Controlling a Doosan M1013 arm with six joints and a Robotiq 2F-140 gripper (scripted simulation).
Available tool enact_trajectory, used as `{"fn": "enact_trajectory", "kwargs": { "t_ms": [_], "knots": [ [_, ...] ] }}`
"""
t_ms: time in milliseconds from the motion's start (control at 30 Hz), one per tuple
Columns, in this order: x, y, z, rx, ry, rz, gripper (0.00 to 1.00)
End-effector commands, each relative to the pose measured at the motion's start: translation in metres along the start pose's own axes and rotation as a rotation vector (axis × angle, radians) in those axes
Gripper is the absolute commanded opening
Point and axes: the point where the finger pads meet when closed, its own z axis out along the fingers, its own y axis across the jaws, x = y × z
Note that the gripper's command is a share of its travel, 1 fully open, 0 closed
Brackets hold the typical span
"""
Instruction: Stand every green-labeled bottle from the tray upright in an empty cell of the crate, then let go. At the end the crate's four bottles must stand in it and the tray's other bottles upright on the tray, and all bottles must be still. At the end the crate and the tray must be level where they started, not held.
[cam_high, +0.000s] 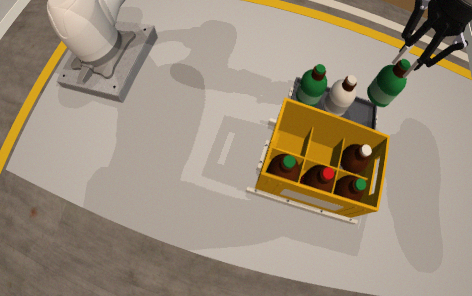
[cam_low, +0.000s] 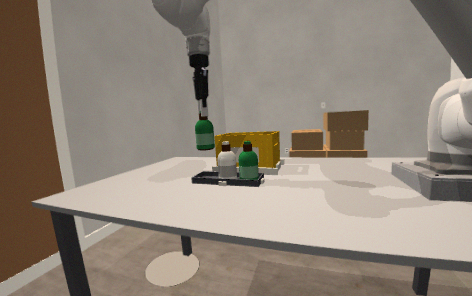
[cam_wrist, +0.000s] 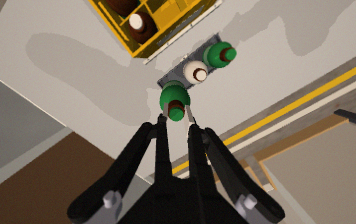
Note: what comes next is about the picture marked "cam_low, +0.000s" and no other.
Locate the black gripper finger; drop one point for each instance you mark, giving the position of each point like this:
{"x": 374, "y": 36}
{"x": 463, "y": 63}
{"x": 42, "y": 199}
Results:
{"x": 203, "y": 88}
{"x": 196, "y": 87}

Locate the cream-white bottle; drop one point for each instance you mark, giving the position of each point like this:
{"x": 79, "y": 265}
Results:
{"x": 227, "y": 167}

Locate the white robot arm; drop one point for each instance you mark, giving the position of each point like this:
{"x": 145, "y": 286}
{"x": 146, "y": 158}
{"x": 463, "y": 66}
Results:
{"x": 449, "y": 126}

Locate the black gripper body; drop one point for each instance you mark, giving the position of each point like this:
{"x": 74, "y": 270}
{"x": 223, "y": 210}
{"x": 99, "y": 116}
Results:
{"x": 198, "y": 61}

